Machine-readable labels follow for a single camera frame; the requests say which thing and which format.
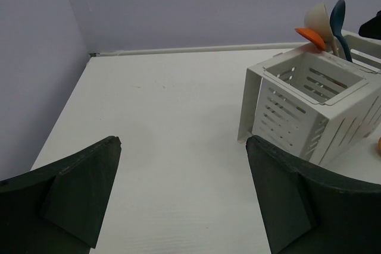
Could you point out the blue plastic spoon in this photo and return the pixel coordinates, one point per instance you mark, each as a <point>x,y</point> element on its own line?
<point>337,18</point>

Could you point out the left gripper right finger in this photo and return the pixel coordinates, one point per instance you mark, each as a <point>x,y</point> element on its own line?
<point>308,209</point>

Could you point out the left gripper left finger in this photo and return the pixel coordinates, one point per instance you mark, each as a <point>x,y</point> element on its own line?
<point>60,207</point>

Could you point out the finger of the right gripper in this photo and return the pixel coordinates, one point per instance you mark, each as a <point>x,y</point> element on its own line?
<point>372,28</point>

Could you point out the beige plastic spoon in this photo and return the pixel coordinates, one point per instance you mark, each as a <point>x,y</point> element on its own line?
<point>316,18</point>

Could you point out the orange plastic spoon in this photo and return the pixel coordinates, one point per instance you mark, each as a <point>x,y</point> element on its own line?
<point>312,36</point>

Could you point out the white slotted utensil caddy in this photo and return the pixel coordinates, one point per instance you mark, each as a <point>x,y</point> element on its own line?
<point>311,103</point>

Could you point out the yellow plastic spoon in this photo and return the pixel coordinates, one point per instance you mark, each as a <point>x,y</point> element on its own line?
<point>379,145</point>

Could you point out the aluminium table rail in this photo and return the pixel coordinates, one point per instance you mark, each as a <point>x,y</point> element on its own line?
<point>288,45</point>

